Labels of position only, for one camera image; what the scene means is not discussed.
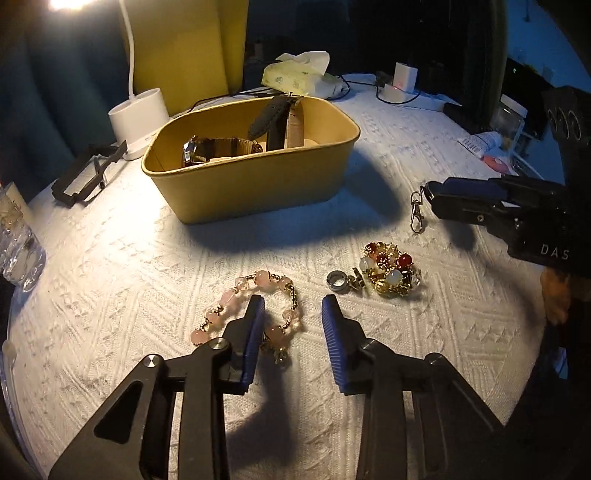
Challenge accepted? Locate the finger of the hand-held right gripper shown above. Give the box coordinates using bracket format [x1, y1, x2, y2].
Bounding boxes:
[443, 175, 563, 205]
[425, 181, 525, 228]

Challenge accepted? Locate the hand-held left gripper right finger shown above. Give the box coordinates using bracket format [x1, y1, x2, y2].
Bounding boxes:
[322, 295, 505, 480]

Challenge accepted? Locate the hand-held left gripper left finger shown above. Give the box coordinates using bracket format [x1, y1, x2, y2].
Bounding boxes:
[48, 295, 267, 480]

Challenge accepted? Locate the metal clasp keychain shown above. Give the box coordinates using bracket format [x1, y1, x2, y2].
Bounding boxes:
[409, 185, 433, 233]

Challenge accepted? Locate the pink bead bracelet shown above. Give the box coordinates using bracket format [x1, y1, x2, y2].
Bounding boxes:
[191, 270, 304, 368]

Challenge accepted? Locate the yellow paper box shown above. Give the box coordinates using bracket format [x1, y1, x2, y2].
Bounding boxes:
[141, 95, 361, 225]

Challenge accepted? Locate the person's right hand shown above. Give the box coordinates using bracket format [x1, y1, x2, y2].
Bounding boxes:
[539, 267, 574, 325]

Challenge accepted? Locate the clear plastic jar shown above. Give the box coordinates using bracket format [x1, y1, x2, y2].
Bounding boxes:
[488, 94, 528, 149]

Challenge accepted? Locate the white power strip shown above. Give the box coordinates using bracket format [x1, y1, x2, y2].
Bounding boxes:
[376, 82, 462, 110]

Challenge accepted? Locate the white knitted tablecloth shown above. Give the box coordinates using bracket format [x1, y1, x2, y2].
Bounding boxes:
[8, 72, 566, 480]

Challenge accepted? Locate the white charger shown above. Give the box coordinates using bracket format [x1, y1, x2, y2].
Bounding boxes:
[392, 62, 419, 92]

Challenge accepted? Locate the tissue pack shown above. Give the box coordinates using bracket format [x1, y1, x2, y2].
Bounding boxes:
[261, 51, 352, 99]

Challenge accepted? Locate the white desk lamp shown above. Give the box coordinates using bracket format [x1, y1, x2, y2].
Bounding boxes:
[46, 0, 170, 161]

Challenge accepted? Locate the clear plastic lid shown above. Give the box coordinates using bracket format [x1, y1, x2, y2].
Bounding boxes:
[0, 340, 29, 462]

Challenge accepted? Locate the clear glass cup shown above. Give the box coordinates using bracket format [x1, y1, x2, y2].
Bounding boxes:
[0, 182, 47, 292]

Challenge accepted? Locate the yellow board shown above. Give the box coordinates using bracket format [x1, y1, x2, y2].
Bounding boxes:
[117, 0, 250, 117]

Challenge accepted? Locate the silver ring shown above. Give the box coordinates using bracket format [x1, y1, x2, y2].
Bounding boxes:
[326, 270, 365, 293]

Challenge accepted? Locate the multicolour bead bracelet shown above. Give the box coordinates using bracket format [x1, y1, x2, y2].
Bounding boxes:
[359, 240, 424, 299]

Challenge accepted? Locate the black cable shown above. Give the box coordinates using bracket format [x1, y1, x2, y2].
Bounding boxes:
[172, 74, 422, 116]

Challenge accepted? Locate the beige strap watch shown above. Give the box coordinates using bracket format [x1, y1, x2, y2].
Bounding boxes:
[283, 98, 308, 149]

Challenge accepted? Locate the gold watch brown strap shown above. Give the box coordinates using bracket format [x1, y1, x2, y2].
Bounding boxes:
[181, 135, 265, 167]

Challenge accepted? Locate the black strap watch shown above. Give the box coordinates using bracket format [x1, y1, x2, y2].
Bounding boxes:
[248, 94, 296, 151]

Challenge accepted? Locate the black plastic frame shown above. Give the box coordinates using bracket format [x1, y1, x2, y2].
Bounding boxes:
[50, 140, 129, 209]

